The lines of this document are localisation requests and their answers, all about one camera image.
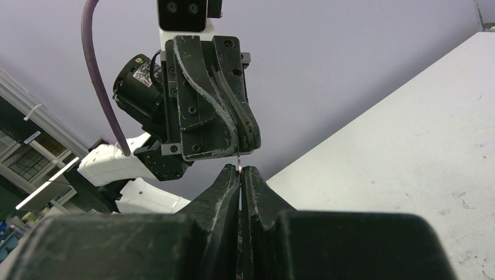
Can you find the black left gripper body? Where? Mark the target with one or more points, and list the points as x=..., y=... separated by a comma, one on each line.
x=171, y=71

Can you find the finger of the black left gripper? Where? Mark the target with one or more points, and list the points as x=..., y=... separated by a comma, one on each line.
x=207, y=129
x=229, y=60

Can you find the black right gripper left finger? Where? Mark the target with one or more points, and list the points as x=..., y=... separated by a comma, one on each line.
x=200, y=241

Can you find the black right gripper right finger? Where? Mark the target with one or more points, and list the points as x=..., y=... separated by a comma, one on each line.
x=281, y=242

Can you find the red padlock small key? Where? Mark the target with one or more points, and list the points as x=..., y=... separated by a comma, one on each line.
x=239, y=163

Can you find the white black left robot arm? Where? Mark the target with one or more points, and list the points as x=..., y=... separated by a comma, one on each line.
x=112, y=182

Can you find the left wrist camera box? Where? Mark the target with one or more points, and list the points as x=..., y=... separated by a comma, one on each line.
x=188, y=17

